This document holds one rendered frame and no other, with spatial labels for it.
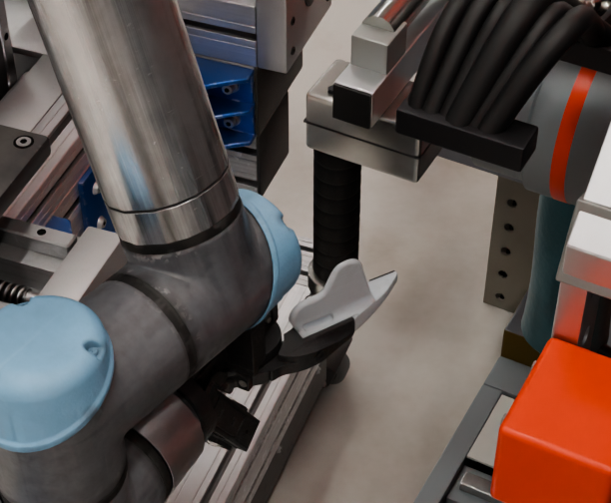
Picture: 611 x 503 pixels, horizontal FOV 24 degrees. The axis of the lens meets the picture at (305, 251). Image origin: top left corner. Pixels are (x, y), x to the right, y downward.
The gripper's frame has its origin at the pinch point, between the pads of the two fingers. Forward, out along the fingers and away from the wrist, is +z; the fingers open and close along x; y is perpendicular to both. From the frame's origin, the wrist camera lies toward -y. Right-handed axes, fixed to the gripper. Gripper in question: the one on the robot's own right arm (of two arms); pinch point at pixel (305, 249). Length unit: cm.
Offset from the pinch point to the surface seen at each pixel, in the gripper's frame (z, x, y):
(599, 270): -4.8, -23.0, 11.3
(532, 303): 31.4, -8.3, -29.5
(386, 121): 2.8, -5.1, 11.6
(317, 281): 3.4, 0.8, -6.6
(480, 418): 53, 3, -75
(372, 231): 88, 36, -82
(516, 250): 81, 10, -70
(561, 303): -4.8, -21.0, 7.6
